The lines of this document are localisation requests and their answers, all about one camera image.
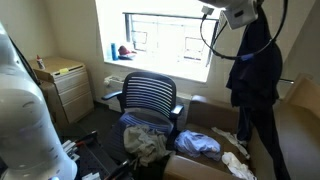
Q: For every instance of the grey t-shirt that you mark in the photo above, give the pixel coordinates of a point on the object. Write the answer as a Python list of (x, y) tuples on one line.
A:
[(146, 143)]

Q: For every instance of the light blue shirt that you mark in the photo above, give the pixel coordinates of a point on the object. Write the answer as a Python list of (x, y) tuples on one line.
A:
[(196, 145)]

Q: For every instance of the navy blue garment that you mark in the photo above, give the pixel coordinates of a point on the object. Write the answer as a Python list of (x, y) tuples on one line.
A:
[(256, 83)]

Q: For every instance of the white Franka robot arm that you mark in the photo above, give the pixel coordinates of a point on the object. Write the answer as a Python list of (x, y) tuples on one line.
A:
[(26, 126)]

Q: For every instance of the tan leather couch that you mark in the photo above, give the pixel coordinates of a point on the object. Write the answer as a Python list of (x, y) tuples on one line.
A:
[(300, 140)]

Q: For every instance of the dark blue sill item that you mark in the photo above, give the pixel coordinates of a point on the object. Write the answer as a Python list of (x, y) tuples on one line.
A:
[(126, 57)]

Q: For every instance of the red cap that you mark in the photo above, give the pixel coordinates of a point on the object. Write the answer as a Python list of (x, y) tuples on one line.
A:
[(126, 50)]

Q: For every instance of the blue water bottle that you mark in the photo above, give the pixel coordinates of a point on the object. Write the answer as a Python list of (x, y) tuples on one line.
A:
[(114, 51)]

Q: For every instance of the white patterned cloth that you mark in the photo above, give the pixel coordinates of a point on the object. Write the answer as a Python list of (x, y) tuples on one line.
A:
[(226, 135), (238, 165)]

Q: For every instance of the wooden filing cabinet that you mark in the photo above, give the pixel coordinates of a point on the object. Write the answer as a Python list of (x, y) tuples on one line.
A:
[(75, 93)]

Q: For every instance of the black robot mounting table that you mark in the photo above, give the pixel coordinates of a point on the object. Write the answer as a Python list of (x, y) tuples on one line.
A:
[(96, 160)]

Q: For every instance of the yellow sticky note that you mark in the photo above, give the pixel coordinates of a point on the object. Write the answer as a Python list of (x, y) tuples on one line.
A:
[(64, 71)]

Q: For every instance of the white connector blocks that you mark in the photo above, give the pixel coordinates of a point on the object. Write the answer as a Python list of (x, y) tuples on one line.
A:
[(70, 150)]

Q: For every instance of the small white box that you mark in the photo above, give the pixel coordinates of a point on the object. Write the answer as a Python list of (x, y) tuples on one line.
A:
[(90, 176)]

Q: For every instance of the red and white bottle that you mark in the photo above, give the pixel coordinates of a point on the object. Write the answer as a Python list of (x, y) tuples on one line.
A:
[(40, 63)]

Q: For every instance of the grey glossy panel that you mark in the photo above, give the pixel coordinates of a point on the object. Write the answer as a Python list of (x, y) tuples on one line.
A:
[(287, 87)]

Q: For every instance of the white wall radiator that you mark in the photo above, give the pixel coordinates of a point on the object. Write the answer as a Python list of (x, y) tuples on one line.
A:
[(113, 81)]

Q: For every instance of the window with dark frame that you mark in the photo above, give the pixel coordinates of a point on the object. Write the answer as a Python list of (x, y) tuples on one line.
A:
[(166, 40)]

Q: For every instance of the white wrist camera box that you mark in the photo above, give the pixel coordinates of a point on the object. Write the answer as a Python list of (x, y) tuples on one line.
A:
[(240, 15)]

